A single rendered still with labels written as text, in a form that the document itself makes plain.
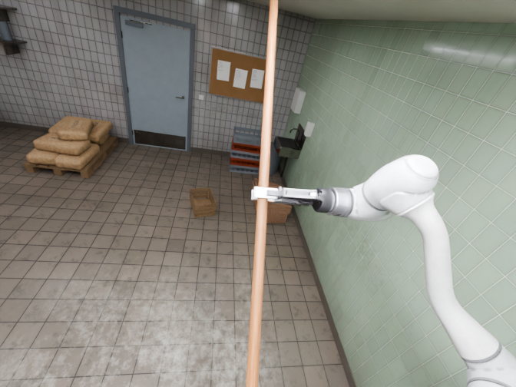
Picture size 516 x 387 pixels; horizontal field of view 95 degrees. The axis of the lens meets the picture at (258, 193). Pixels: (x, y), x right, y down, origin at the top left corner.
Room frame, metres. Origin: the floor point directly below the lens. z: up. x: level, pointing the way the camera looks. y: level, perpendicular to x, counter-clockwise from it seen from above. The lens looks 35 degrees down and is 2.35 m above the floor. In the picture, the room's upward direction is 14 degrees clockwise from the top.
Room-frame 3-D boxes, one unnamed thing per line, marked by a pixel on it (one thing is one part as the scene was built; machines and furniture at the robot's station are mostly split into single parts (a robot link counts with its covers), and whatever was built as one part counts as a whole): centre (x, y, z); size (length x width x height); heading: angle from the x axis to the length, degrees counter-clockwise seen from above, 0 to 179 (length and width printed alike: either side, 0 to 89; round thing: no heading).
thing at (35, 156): (2.84, 3.16, 0.22); 0.62 x 0.36 x 0.15; 19
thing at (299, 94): (4.27, -0.28, 1.45); 0.28 x 0.11 x 0.36; 14
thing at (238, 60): (4.45, 0.79, 1.55); 1.04 x 0.02 x 0.74; 104
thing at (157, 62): (4.10, 2.09, 1.08); 1.14 x 0.09 x 2.16; 104
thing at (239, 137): (4.13, 0.39, 0.68); 0.60 x 0.40 x 0.15; 104
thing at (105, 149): (3.18, 3.05, 0.07); 1.20 x 0.80 x 0.14; 14
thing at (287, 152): (3.75, -0.28, 0.69); 0.46 x 0.36 x 0.94; 14
